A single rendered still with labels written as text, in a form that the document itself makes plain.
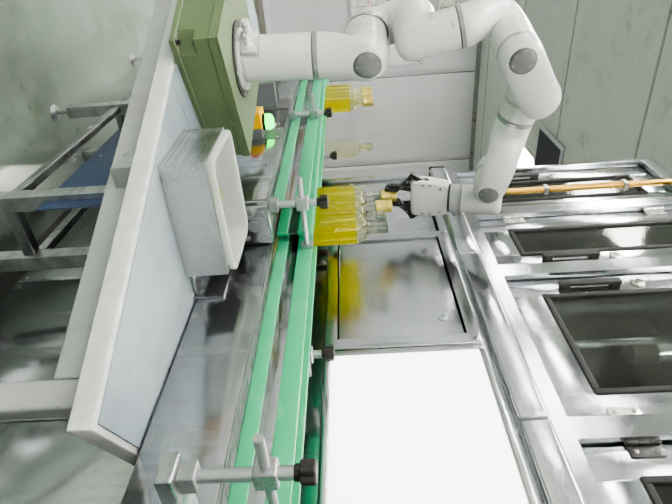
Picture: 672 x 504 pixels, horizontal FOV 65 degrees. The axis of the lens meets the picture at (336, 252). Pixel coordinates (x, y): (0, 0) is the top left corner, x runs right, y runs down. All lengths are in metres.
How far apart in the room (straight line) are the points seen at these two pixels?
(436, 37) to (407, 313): 0.59
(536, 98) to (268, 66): 0.55
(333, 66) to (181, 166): 0.41
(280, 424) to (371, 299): 0.55
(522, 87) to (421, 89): 6.17
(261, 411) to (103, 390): 0.23
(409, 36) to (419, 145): 6.43
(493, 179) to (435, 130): 6.22
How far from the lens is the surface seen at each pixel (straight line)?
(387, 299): 1.27
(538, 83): 1.16
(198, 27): 1.07
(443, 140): 7.57
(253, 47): 1.16
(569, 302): 1.40
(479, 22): 1.16
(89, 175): 1.52
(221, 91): 1.11
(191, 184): 0.91
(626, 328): 1.36
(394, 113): 7.35
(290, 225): 1.23
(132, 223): 0.83
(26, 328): 1.53
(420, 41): 1.14
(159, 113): 0.98
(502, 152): 1.28
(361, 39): 1.14
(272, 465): 0.61
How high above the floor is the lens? 1.07
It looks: 3 degrees down
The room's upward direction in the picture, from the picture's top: 87 degrees clockwise
